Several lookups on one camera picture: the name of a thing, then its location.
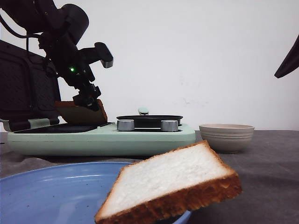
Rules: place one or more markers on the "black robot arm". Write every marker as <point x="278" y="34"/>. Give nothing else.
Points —
<point x="58" y="31"/>

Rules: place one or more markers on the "silver left control knob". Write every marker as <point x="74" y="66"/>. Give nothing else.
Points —
<point x="125" y="125"/>

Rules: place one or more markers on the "silver right control knob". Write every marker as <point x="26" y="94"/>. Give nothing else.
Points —
<point x="169" y="125"/>

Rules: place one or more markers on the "cream ribbed bowl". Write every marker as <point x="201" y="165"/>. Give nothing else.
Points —
<point x="227" y="138"/>

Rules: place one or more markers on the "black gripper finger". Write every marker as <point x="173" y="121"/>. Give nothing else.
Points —
<point x="291" y="61"/>

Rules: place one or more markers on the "blue plastic plate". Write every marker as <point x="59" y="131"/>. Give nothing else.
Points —
<point x="66" y="194"/>

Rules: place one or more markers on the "silver control knob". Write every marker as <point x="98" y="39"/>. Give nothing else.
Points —
<point x="169" y="125"/>
<point x="125" y="125"/>

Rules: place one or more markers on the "mint green sandwich maker lid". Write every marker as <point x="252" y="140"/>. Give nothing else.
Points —
<point x="27" y="91"/>

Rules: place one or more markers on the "white bread slice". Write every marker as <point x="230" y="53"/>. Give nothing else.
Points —
<point x="78" y="115"/>
<point x="167" y="185"/>

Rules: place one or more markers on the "mint green breakfast maker base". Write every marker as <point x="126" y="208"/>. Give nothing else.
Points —
<point x="63" y="140"/>

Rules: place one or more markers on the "black round frying pan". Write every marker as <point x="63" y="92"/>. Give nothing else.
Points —
<point x="145" y="120"/>

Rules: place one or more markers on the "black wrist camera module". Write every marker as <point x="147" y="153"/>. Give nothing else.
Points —
<point x="99" y="52"/>

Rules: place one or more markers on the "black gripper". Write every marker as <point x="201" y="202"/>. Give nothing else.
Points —
<point x="65" y="56"/>

